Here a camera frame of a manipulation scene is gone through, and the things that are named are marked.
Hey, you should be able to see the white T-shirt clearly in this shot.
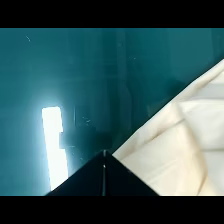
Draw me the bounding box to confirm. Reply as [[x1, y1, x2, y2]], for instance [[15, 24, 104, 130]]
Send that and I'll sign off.
[[112, 59, 224, 197]]

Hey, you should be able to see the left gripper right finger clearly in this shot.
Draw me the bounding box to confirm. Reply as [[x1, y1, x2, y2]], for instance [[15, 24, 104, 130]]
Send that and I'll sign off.
[[103, 149, 160, 197]]

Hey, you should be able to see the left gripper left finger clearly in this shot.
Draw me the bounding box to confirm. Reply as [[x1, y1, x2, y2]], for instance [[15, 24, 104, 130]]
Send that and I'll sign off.
[[45, 149, 106, 197]]

